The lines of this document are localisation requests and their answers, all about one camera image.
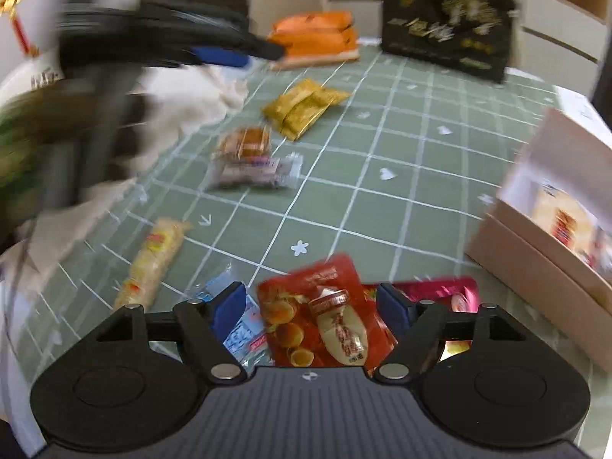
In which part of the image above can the black gift box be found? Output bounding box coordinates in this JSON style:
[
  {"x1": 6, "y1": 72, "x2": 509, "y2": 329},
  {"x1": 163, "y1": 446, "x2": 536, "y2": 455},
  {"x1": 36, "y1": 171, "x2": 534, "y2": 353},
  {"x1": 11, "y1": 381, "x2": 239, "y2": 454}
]
[{"x1": 381, "y1": 0, "x2": 519, "y2": 84}]

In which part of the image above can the yellow snack packet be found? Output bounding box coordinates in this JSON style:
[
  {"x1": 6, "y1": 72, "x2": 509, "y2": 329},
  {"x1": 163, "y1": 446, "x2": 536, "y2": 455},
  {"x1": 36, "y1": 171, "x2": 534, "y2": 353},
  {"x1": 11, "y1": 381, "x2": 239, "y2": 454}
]
[{"x1": 261, "y1": 78, "x2": 352, "y2": 141}]

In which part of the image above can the blue white snack packet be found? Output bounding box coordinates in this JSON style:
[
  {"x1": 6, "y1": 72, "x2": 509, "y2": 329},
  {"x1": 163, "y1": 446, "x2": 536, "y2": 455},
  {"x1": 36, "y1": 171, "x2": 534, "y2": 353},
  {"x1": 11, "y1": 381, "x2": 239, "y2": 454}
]
[{"x1": 188, "y1": 261, "x2": 274, "y2": 373}]

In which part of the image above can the long rice cracker pack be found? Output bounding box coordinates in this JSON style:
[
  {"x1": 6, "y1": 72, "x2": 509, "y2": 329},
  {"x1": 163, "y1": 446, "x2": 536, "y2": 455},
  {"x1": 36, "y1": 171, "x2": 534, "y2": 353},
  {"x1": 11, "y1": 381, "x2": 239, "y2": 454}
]
[{"x1": 113, "y1": 218, "x2": 191, "y2": 311}]

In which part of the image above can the pink storage box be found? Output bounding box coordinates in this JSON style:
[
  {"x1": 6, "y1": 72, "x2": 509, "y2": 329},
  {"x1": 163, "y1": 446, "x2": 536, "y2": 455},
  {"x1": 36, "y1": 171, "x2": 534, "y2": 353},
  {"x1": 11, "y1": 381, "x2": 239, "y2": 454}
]
[{"x1": 466, "y1": 109, "x2": 611, "y2": 371}]

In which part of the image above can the magenta fried chicken snack bag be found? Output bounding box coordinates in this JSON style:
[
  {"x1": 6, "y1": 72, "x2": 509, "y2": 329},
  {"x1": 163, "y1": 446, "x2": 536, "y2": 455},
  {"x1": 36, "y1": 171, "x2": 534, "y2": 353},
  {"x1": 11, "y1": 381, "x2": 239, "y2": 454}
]
[{"x1": 367, "y1": 275, "x2": 482, "y2": 364}]

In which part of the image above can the red jujube snack packet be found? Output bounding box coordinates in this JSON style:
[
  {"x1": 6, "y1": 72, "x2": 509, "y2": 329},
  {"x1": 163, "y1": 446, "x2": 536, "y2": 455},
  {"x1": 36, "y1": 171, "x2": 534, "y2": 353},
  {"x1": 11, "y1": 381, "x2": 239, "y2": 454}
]
[{"x1": 256, "y1": 254, "x2": 396, "y2": 373}]

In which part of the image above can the white cloth bag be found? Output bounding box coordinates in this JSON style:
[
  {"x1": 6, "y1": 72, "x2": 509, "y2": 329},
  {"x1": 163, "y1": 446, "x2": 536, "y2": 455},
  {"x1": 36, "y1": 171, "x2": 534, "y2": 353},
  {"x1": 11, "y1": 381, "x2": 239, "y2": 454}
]
[{"x1": 0, "y1": 63, "x2": 250, "y2": 422}]

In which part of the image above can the orange snack package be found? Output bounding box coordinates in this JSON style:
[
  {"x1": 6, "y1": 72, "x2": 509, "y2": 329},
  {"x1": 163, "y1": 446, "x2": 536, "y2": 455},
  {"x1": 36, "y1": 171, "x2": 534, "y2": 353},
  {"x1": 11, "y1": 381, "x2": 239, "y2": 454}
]
[{"x1": 268, "y1": 10, "x2": 360, "y2": 70}]

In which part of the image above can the clear wrapped biscuit packet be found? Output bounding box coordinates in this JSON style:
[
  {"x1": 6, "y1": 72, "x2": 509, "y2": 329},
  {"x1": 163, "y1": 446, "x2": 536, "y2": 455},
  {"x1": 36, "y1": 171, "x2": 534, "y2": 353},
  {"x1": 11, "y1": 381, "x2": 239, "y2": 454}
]
[{"x1": 203, "y1": 152, "x2": 304, "y2": 190}]

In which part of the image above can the brown cake packet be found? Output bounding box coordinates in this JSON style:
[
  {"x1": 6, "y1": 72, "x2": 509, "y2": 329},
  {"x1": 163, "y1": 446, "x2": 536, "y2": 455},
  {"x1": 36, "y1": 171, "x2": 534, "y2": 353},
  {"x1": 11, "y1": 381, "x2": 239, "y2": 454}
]
[{"x1": 216, "y1": 127, "x2": 271, "y2": 161}]

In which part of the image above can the green grid tablecloth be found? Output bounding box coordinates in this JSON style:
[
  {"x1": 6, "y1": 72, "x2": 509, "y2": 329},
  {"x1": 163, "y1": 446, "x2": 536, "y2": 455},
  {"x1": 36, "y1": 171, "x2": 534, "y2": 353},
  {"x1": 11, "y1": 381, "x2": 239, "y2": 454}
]
[{"x1": 13, "y1": 39, "x2": 612, "y2": 459}]

